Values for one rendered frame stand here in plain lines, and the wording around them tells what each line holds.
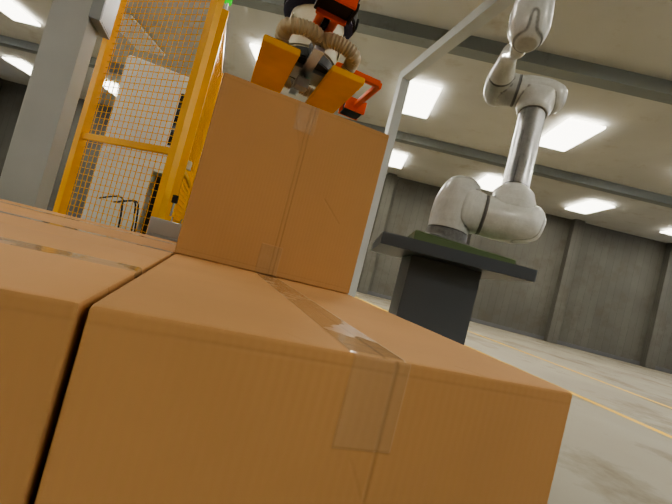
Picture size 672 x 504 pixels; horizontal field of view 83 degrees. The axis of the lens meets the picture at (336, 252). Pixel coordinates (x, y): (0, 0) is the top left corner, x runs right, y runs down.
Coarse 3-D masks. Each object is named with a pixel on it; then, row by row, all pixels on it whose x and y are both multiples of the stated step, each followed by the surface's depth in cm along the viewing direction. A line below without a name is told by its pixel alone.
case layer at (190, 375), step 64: (0, 256) 29; (64, 256) 37; (128, 256) 51; (0, 320) 21; (64, 320) 22; (128, 320) 23; (192, 320) 24; (256, 320) 30; (320, 320) 38; (384, 320) 54; (0, 384) 21; (64, 384) 23; (128, 384) 23; (192, 384) 24; (256, 384) 25; (320, 384) 27; (384, 384) 28; (448, 384) 30; (512, 384) 32; (0, 448) 21; (64, 448) 22; (128, 448) 23; (192, 448) 24; (256, 448) 26; (320, 448) 27; (384, 448) 29; (448, 448) 30; (512, 448) 33
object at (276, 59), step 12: (264, 36) 96; (264, 48) 100; (276, 48) 98; (288, 48) 98; (264, 60) 106; (276, 60) 104; (288, 60) 102; (264, 72) 113; (276, 72) 111; (288, 72) 109; (264, 84) 122; (276, 84) 119
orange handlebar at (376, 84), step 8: (320, 16) 100; (328, 24) 104; (336, 24) 102; (336, 64) 123; (360, 72) 126; (368, 80) 127; (376, 80) 128; (376, 88) 130; (360, 96) 144; (368, 96) 137; (360, 104) 146
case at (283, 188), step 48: (240, 96) 82; (240, 144) 82; (288, 144) 85; (336, 144) 88; (384, 144) 92; (192, 192) 80; (240, 192) 83; (288, 192) 86; (336, 192) 89; (192, 240) 80; (240, 240) 83; (288, 240) 86; (336, 240) 89; (336, 288) 90
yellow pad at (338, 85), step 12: (336, 72) 103; (348, 72) 103; (324, 84) 111; (336, 84) 109; (348, 84) 107; (360, 84) 105; (312, 96) 121; (324, 96) 119; (336, 96) 117; (348, 96) 115; (324, 108) 128; (336, 108) 126
